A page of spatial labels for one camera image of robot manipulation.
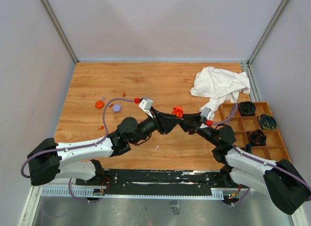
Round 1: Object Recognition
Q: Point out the wooden compartment tray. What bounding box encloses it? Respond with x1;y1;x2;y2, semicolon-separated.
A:
229;102;291;161

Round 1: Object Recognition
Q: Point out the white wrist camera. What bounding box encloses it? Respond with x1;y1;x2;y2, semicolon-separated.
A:
200;107;215;122
138;97;153;117

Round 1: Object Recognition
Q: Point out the white crumpled cloth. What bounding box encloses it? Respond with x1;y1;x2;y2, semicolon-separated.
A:
190;67;250;112

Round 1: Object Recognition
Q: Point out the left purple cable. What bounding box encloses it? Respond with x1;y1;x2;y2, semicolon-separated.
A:
20;97;141;216

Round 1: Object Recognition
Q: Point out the blue yellow coiled cable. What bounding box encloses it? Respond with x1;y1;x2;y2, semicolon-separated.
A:
257;113;278;131

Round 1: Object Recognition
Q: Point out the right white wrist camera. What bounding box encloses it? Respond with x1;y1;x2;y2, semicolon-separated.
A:
200;107;215;122

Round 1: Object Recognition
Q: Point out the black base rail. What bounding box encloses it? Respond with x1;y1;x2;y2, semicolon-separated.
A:
74;169;239;196

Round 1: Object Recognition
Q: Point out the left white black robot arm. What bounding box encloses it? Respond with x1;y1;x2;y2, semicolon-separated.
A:
26;110;183;186

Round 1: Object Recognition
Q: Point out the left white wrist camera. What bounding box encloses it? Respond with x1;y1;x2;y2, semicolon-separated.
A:
138;97;153;117

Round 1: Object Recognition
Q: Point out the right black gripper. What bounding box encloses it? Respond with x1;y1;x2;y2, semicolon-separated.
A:
176;112;220;146

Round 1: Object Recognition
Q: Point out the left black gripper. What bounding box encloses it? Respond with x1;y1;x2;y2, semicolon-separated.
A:
132;107;181;145

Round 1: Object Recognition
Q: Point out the black coiled cable top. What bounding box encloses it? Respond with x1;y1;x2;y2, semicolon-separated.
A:
237;101;257;116

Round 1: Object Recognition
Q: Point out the black coiled cable middle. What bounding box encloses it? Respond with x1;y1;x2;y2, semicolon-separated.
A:
246;129;267;147

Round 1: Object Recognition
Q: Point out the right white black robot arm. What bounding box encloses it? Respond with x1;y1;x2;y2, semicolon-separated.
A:
178;113;311;215

